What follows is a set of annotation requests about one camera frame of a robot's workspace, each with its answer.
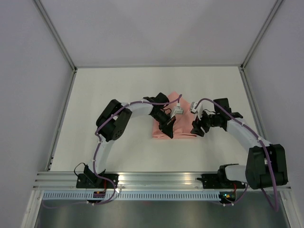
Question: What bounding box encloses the aluminium frame post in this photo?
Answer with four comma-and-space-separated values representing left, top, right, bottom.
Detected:
239, 0, 284, 70
32, 0, 77, 72

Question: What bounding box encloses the frame rail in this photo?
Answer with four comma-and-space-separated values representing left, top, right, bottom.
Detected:
238, 65, 268, 140
44, 68, 78, 171

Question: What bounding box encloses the right side frame rail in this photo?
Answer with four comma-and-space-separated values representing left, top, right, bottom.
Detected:
238, 65, 268, 140

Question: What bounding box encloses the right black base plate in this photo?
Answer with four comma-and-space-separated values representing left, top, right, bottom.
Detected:
197, 173, 246, 190

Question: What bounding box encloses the left aluminium frame post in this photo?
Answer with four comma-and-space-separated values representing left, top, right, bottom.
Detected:
32, 0, 77, 72

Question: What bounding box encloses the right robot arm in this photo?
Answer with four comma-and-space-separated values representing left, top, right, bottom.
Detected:
190, 98, 288, 190

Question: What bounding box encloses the purple cable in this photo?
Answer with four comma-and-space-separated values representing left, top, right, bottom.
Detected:
91, 94, 183, 205
196, 97, 280, 212

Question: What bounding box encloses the front aluminium rail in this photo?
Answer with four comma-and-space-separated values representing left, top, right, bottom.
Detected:
33, 171, 292, 191

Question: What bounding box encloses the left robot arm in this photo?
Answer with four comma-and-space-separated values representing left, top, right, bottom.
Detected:
84, 93, 181, 188

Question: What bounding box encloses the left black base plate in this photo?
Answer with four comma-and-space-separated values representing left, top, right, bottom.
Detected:
76, 173, 119, 189

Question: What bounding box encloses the white slotted cable duct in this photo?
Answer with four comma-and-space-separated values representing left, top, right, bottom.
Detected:
43, 191, 220, 201

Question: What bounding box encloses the pink satin napkin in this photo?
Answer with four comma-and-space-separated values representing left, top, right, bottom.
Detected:
152, 92, 196, 139

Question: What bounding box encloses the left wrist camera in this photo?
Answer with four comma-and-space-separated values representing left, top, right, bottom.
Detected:
171, 106, 184, 117

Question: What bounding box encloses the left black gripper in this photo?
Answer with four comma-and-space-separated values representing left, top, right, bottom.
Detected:
151, 111, 176, 139

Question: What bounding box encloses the back aluminium frame bar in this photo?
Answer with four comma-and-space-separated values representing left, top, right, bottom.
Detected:
76, 63, 242, 69

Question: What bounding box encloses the right aluminium frame post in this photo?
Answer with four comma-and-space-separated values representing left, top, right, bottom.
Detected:
239, 0, 284, 70

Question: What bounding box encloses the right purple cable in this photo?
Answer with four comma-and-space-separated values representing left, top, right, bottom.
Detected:
196, 97, 280, 212

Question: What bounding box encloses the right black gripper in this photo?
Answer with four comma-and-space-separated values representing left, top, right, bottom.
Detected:
190, 109, 219, 137

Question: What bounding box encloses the left side frame rail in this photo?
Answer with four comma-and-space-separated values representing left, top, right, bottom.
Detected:
44, 68, 78, 171

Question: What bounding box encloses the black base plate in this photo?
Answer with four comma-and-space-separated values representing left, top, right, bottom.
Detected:
76, 173, 119, 189
197, 173, 246, 190

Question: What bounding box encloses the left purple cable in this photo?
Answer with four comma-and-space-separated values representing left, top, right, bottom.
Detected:
91, 94, 183, 205

